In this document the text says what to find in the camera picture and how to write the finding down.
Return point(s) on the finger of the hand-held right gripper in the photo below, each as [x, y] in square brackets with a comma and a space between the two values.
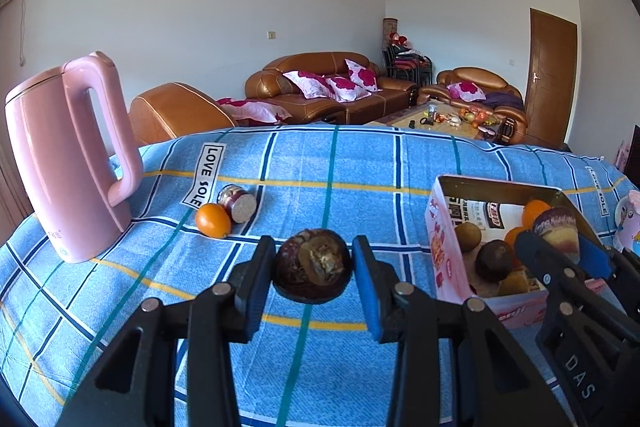
[537, 257]
[595, 257]

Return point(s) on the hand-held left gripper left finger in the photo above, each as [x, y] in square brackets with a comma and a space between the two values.
[255, 287]

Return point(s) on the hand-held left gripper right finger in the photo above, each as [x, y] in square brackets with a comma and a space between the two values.
[370, 292]

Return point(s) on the medium orange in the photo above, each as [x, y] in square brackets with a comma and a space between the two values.
[513, 239]

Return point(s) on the purple cup dessert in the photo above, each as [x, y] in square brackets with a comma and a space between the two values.
[555, 227]

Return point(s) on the dark brown wrinkled fruit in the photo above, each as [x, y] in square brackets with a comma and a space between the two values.
[492, 259]

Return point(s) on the large orange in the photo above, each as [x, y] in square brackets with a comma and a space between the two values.
[535, 212]

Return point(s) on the dark brown round fruit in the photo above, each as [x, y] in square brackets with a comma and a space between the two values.
[310, 267]

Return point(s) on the small green kiwi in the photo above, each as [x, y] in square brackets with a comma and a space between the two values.
[470, 237]

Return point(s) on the pink cardboard box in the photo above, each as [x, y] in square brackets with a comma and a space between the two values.
[440, 247]

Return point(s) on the yellow-brown kiwi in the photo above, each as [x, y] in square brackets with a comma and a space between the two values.
[514, 283]

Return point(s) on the small orange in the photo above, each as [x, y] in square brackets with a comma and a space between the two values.
[213, 220]

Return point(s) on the small lying jar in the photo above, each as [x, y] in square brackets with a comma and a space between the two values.
[237, 204]

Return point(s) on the pink carton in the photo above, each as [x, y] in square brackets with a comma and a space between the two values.
[624, 154]

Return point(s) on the blue plaid blanket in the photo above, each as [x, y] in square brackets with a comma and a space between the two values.
[350, 187]

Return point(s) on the black orange bag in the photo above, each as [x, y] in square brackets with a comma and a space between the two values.
[507, 130]

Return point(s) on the pile of snacks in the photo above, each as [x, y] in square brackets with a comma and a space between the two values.
[475, 114]

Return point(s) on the purple blanket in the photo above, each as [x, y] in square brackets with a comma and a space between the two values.
[502, 99]

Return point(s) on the wooden coffee table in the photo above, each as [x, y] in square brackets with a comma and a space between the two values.
[400, 119]

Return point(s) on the brown wooden door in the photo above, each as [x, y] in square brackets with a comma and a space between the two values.
[550, 77]

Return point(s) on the white pink floral cushion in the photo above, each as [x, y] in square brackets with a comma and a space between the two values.
[346, 88]
[465, 91]
[362, 74]
[307, 83]

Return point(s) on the orange leather chaise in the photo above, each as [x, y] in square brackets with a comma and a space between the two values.
[175, 112]

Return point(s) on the orange leather armchair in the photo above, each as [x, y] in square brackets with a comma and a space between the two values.
[470, 74]

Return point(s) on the orange leather three-seat sofa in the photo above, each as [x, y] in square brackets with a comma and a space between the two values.
[265, 84]

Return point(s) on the stack of black chairs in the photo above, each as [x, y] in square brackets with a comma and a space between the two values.
[407, 64]

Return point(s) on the pink electric kettle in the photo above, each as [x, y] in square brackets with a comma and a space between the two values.
[60, 157]

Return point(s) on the tall vase with red flowers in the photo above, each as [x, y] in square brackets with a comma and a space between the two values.
[390, 29]

